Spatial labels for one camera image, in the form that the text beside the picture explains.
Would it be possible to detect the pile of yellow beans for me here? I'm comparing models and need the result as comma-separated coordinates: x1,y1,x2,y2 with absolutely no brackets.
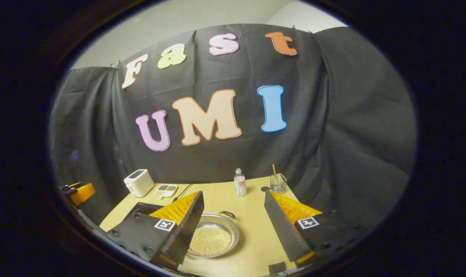
188,226,234,257

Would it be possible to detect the clear ribbed utensil holder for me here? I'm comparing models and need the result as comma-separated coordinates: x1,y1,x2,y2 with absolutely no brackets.
270,173,287,194

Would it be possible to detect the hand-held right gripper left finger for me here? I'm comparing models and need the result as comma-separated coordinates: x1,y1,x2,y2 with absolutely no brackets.
106,190,205,270

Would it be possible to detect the black power cable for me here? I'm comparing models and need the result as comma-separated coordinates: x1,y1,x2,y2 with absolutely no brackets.
172,184,193,203

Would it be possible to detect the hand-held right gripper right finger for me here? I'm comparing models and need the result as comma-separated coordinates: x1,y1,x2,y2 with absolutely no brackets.
264,190,369,270

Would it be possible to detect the clear bottle pink label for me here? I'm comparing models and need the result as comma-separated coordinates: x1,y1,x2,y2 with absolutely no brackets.
233,168,247,197

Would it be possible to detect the black induction cooktop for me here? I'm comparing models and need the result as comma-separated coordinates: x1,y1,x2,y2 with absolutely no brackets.
130,202,165,217

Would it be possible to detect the stainless steel pot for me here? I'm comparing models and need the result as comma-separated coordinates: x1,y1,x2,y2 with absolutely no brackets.
186,211,241,259

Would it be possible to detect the white divided grain tray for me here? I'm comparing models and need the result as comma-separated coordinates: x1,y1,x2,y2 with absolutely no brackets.
154,184,179,199

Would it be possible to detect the black backdrop cloth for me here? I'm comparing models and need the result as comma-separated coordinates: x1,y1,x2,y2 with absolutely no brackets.
49,24,417,233

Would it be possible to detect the white toaster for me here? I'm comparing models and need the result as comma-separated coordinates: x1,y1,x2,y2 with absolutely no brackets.
124,169,156,198

